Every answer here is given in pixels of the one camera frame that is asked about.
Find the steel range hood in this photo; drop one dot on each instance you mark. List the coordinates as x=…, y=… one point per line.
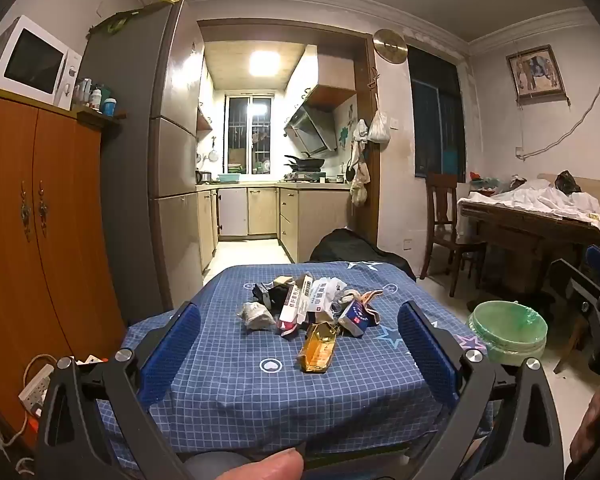
x=310, y=127

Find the orange wooden cabinet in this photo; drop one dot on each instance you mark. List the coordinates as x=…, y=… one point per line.
x=40, y=240

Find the grey paper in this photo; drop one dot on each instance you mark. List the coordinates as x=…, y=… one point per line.
x=255, y=316

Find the steel kettle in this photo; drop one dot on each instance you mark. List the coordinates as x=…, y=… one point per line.
x=203, y=176

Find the person's left hand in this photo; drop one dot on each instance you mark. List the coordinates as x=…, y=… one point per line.
x=265, y=467

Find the black bag on floor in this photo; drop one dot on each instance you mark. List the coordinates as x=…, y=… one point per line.
x=352, y=247

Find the green plastic basin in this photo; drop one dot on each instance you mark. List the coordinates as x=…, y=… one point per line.
x=230, y=178

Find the black wok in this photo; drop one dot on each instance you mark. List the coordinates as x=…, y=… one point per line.
x=307, y=162

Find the black plastic bag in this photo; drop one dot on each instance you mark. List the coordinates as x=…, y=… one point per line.
x=568, y=182

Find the blue lidded jar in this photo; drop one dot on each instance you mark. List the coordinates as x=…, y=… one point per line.
x=109, y=107

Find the white power strip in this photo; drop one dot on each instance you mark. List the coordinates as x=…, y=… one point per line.
x=36, y=387

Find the white red carton box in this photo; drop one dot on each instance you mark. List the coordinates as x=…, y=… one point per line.
x=295, y=305

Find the kitchen wall cabinet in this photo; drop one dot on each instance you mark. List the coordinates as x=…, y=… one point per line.
x=325, y=77

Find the person's trouser leg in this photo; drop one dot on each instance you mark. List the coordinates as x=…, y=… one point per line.
x=212, y=467

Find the blue checked star tablecloth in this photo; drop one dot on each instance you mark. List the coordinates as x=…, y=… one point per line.
x=240, y=370

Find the beige kitchen base cabinets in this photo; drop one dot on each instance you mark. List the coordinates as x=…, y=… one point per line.
x=262, y=212

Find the white cloth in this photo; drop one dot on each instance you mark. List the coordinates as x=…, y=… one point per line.
x=540, y=200

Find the small white blue box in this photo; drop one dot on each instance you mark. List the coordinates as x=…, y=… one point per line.
x=354, y=319

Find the dark wooden chair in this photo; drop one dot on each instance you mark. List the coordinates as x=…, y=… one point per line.
x=445, y=230

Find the kitchen ceiling light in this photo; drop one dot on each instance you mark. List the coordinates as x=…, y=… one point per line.
x=264, y=62

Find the white blue plastic bag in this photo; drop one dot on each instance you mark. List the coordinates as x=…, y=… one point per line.
x=325, y=295

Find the dark wooden dining table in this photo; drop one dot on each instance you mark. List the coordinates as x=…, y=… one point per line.
x=525, y=232

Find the round gold wall plate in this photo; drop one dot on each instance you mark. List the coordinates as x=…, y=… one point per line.
x=390, y=46

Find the gas stove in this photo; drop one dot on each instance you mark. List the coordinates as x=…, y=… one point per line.
x=305, y=176

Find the hanging white plastic bag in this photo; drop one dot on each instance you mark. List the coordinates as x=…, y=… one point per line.
x=379, y=130

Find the dark window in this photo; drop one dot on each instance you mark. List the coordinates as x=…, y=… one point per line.
x=437, y=115

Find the framed wall picture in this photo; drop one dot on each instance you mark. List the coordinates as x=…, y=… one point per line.
x=535, y=72

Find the kitchen window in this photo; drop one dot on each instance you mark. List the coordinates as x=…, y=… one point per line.
x=249, y=132

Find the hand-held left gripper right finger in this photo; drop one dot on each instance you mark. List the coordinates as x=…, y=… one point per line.
x=425, y=355

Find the grey refrigerator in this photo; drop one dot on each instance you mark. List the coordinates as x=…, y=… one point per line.
x=135, y=160

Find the white microwave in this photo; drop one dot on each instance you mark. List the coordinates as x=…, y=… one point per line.
x=35, y=65

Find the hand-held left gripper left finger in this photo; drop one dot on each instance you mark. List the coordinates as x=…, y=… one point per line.
x=172, y=355

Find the beige board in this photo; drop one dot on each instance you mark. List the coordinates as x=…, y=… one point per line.
x=595, y=190

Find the white bottle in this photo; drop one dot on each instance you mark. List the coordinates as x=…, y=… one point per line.
x=96, y=99

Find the small tan block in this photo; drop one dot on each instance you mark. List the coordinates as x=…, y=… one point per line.
x=282, y=280

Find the green lined trash bin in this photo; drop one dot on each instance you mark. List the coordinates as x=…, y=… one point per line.
x=510, y=332

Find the hanging cloth bags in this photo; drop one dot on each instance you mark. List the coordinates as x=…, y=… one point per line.
x=361, y=175

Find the pink brown wrapper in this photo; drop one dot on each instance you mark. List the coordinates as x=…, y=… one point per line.
x=370, y=305

